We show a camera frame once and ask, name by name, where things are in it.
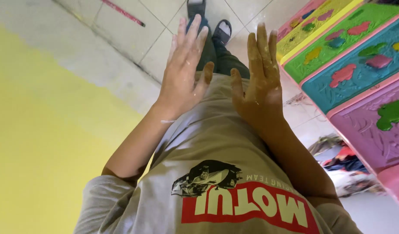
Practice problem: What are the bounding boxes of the person's right hand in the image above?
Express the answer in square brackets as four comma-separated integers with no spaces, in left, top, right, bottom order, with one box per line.
[230,22,285,128]

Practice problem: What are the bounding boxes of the person's left hand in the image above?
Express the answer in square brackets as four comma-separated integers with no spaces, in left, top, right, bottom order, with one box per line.
[155,14,215,119]

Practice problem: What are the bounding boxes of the dark trousers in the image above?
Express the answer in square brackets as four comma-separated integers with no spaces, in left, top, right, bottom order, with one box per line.
[186,16,251,80]

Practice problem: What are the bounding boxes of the dark sandal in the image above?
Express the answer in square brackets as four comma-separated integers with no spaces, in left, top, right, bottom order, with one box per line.
[186,0,207,20]
[212,19,233,46]

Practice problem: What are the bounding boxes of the grey printed t-shirt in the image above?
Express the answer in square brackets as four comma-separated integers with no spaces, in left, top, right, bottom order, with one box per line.
[73,73,364,234]

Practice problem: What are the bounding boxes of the yellow plastic drawer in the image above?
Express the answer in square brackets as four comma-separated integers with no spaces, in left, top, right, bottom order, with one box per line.
[277,0,364,62]

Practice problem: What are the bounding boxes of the thin red stick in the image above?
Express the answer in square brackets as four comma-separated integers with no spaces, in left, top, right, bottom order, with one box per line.
[100,0,146,28]

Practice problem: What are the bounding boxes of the green plastic drawer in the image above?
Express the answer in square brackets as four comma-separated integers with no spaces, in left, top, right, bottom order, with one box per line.
[283,3,399,83]

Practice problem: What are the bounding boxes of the blue plastic drawer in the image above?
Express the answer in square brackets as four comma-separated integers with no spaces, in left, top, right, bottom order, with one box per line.
[300,15,399,114]

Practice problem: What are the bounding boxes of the colourful plastic drawer cabinet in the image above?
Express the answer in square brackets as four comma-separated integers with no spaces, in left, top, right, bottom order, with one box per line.
[276,0,399,213]

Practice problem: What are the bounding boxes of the heap of clothes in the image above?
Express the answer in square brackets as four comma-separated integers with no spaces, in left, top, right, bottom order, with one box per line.
[308,133,386,199]

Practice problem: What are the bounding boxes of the purple plastic drawer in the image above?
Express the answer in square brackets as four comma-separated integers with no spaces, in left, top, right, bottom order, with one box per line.
[328,76,399,173]

